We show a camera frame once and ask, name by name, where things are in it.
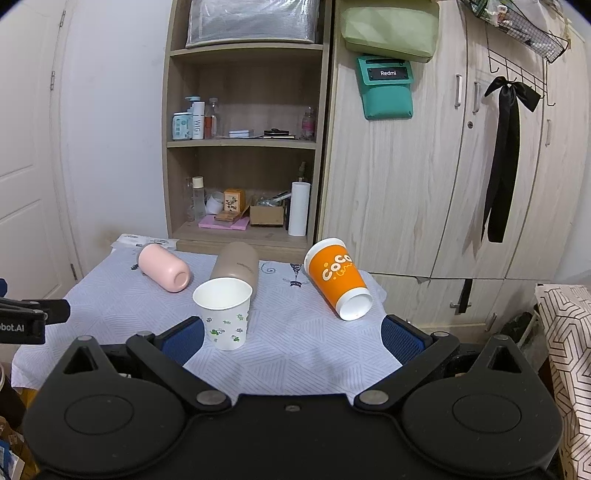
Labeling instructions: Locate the black bag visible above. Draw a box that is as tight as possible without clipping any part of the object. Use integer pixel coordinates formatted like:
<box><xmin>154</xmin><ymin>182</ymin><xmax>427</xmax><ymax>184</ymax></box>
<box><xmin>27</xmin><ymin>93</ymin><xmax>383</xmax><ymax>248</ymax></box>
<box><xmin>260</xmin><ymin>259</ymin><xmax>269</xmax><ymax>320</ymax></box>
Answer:
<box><xmin>501</xmin><ymin>311</ymin><xmax>539</xmax><ymax>352</ymax></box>

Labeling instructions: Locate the pale blue patterned tablecloth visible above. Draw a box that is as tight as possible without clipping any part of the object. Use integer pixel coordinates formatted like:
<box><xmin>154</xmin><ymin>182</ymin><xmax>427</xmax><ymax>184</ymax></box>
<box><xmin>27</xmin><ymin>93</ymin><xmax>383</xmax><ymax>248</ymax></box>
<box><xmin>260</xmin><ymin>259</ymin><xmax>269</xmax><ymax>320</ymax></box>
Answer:
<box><xmin>11</xmin><ymin>235</ymin><xmax>416</xmax><ymax>398</ymax></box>

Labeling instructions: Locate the orange paper cup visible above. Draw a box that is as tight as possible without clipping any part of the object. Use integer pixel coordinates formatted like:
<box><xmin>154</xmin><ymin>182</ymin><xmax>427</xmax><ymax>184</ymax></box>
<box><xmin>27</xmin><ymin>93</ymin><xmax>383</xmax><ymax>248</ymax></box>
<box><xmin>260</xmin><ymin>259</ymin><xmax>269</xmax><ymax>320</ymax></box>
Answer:
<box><xmin>304</xmin><ymin>238</ymin><xmax>373</xmax><ymax>322</ymax></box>

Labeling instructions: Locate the white floral paper cup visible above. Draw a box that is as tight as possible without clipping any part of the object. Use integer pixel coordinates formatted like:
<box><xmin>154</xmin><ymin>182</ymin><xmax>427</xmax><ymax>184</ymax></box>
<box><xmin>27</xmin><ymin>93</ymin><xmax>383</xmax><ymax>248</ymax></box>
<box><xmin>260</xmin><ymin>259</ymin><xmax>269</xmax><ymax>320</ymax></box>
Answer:
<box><xmin>192</xmin><ymin>277</ymin><xmax>254</xmax><ymax>351</ymax></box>

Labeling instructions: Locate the black wire hook rack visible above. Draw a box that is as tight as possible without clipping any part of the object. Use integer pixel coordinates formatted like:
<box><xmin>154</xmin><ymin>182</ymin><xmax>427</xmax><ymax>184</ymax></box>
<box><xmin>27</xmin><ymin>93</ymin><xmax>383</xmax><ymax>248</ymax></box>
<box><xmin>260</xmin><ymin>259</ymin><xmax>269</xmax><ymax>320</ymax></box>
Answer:
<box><xmin>485</xmin><ymin>23</ymin><xmax>556</xmax><ymax>108</ymax></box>

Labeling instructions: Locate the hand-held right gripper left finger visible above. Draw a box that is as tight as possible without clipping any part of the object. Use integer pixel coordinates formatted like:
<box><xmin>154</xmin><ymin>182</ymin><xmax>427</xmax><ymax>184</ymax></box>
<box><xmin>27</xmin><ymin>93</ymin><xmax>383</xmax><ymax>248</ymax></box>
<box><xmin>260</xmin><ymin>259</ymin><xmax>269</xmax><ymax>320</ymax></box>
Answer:
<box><xmin>62</xmin><ymin>316</ymin><xmax>232</xmax><ymax>411</ymax></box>

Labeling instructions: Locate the white paper towel roll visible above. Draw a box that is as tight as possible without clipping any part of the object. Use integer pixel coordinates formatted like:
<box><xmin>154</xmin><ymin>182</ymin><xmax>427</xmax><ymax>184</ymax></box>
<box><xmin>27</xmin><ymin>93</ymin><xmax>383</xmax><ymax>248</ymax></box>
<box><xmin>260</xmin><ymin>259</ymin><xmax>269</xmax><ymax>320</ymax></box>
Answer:
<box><xmin>288</xmin><ymin>181</ymin><xmax>312</xmax><ymax>237</ymax></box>

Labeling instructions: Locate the clear bottle orange liquid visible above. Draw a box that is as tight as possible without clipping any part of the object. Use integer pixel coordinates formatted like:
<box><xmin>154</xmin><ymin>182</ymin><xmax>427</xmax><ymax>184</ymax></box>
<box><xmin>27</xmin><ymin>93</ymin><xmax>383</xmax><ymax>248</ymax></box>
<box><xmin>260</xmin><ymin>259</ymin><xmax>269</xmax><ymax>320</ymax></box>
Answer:
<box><xmin>204</xmin><ymin>97</ymin><xmax>219</xmax><ymax>138</ymax></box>

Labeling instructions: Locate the black ribbon bow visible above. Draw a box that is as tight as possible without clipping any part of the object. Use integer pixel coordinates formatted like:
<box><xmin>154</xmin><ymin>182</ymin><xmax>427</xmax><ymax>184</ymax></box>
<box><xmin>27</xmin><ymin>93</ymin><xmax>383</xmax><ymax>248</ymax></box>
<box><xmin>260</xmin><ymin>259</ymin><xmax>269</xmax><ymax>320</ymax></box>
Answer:
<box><xmin>481</xmin><ymin>76</ymin><xmax>542</xmax><ymax>244</ymax></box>

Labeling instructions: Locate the brown cardboard box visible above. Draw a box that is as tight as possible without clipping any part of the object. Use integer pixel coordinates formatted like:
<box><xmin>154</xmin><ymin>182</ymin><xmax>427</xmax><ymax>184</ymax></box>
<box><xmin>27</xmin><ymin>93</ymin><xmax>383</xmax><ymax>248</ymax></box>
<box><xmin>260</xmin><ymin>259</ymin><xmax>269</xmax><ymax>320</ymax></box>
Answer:
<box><xmin>249</xmin><ymin>203</ymin><xmax>285</xmax><ymax>227</ymax></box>

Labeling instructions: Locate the white packet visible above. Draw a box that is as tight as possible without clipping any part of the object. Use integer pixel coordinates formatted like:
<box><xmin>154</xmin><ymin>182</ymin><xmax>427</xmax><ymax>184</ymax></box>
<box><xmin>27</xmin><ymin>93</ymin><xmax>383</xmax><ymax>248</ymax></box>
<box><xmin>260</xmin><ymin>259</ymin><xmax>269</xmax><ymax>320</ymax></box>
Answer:
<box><xmin>113</xmin><ymin>233</ymin><xmax>179</xmax><ymax>253</ymax></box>

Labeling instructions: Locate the teal pouch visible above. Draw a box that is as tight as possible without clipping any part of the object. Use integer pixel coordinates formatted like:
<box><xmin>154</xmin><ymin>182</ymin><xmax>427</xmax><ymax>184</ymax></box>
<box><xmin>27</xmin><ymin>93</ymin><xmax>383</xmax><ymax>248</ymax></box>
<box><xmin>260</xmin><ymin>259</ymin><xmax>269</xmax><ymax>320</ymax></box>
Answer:
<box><xmin>355</xmin><ymin>55</ymin><xmax>415</xmax><ymax>121</ymax></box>

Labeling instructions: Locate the black wire basket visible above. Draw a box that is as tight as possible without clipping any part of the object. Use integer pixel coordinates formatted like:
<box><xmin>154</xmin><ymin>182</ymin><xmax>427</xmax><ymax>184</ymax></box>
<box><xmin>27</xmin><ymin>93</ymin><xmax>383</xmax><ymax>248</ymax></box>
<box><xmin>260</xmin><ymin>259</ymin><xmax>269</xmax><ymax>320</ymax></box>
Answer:
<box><xmin>457</xmin><ymin>0</ymin><xmax>570</xmax><ymax>64</ymax></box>

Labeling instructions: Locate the olive green bag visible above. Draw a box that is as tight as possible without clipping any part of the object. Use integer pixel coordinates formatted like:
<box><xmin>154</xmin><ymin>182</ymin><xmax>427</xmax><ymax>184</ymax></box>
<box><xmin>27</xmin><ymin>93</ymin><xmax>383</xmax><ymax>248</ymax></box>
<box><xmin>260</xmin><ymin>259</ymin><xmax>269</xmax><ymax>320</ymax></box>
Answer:
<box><xmin>340</xmin><ymin>0</ymin><xmax>439</xmax><ymax>64</ymax></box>

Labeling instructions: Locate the white door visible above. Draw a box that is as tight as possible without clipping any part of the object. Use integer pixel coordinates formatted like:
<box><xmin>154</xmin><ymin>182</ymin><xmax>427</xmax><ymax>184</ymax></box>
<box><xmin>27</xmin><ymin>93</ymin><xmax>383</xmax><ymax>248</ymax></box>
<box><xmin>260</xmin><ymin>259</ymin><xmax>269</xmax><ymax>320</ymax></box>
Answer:
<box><xmin>0</xmin><ymin>0</ymin><xmax>83</xmax><ymax>303</ymax></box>

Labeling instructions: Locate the wooden wardrobe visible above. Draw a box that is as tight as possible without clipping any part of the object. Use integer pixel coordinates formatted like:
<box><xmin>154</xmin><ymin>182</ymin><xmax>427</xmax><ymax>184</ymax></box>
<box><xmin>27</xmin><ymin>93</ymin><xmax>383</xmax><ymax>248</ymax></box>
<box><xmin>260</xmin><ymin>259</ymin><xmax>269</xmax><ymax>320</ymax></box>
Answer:
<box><xmin>318</xmin><ymin>0</ymin><xmax>588</xmax><ymax>334</ymax></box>

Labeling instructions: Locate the silver storage bag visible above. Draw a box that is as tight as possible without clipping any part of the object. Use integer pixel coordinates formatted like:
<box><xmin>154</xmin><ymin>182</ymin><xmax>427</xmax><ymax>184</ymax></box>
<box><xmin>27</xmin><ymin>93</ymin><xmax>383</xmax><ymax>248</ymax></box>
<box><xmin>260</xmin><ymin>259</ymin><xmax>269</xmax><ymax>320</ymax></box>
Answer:
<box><xmin>185</xmin><ymin>0</ymin><xmax>321</xmax><ymax>49</ymax></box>

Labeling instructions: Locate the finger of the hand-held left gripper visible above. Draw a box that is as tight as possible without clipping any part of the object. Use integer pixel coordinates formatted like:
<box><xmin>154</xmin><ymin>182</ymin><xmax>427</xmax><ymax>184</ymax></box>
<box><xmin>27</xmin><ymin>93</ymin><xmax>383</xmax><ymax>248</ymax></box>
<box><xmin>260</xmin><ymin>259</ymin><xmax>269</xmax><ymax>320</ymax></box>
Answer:
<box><xmin>0</xmin><ymin>298</ymin><xmax>71</xmax><ymax>325</ymax></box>

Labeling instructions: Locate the white pump bottle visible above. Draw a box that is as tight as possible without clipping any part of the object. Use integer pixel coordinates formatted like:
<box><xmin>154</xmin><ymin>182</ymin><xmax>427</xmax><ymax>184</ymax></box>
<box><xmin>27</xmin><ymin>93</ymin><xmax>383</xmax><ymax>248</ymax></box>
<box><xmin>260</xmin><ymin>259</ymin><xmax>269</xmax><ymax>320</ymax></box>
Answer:
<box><xmin>185</xmin><ymin>96</ymin><xmax>206</xmax><ymax>140</ymax></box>

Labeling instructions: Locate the beige cup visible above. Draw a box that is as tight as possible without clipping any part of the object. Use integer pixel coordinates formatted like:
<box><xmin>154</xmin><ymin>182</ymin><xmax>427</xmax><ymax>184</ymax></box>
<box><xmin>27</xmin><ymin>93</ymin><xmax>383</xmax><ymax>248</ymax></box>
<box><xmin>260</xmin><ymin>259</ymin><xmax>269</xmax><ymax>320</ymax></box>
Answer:
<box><xmin>210</xmin><ymin>242</ymin><xmax>259</xmax><ymax>301</ymax></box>

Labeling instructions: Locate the black strap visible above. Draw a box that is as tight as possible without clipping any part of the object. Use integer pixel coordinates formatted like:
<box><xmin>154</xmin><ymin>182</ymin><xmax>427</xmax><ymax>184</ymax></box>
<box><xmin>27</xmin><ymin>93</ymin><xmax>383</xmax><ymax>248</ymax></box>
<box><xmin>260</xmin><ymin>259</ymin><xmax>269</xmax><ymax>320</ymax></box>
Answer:
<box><xmin>450</xmin><ymin>278</ymin><xmax>473</xmax><ymax>316</ymax></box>

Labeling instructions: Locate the pink cup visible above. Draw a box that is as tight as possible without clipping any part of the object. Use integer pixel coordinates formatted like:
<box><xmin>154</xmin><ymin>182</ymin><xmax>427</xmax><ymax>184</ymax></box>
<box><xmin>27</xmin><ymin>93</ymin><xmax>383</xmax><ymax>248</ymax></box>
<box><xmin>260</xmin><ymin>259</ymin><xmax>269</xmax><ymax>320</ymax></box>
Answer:
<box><xmin>137</xmin><ymin>244</ymin><xmax>191</xmax><ymax>293</ymax></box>

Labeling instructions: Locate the yellow printed box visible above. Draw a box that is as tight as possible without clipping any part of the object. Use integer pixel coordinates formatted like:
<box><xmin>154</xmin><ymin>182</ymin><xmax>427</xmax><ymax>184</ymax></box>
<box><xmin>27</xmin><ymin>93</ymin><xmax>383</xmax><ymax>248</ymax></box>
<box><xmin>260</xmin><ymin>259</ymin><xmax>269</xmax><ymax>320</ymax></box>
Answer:
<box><xmin>224</xmin><ymin>188</ymin><xmax>246</xmax><ymax>215</ymax></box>

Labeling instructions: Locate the geometric patterned cloth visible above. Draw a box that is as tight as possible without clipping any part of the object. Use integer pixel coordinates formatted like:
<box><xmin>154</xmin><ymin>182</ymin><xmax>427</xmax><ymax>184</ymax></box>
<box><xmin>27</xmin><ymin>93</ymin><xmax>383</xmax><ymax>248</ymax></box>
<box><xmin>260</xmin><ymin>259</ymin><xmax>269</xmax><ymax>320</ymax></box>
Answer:
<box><xmin>534</xmin><ymin>282</ymin><xmax>591</xmax><ymax>480</ymax></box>

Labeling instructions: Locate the teal and white canister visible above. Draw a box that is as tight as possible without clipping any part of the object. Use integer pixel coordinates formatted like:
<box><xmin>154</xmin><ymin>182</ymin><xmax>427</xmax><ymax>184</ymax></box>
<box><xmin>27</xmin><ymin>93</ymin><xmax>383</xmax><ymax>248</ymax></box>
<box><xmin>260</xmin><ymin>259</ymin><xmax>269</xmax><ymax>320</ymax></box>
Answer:
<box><xmin>172</xmin><ymin>112</ymin><xmax>193</xmax><ymax>141</ymax></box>

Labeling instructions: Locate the clear bottle beige cap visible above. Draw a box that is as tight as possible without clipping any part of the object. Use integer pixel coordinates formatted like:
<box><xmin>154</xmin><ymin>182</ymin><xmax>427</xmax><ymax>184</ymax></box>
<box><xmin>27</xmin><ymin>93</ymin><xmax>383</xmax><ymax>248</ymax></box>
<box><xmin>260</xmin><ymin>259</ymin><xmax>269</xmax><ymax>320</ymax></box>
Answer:
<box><xmin>192</xmin><ymin>176</ymin><xmax>206</xmax><ymax>221</ymax></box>

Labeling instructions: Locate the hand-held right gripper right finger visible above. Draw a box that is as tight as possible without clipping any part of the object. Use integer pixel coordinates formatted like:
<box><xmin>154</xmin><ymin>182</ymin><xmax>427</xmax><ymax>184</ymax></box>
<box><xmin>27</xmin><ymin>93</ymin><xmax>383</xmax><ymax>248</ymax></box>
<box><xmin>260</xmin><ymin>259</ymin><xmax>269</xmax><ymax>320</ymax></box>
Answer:
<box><xmin>355</xmin><ymin>315</ymin><xmax>527</xmax><ymax>411</ymax></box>

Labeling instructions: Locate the pink pad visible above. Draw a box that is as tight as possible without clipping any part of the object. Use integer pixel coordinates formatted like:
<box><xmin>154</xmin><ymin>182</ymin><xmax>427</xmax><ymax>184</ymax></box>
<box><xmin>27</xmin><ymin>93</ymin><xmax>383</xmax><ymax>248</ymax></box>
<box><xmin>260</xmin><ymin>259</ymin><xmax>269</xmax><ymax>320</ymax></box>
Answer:
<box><xmin>198</xmin><ymin>215</ymin><xmax>250</xmax><ymax>230</ymax></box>

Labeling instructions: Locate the wooden bookshelf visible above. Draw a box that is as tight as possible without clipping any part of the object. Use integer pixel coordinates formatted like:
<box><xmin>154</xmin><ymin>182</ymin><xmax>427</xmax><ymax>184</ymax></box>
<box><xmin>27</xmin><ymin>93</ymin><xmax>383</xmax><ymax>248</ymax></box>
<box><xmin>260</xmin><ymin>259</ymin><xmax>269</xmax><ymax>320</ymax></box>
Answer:
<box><xmin>164</xmin><ymin>0</ymin><xmax>333</xmax><ymax>253</ymax></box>

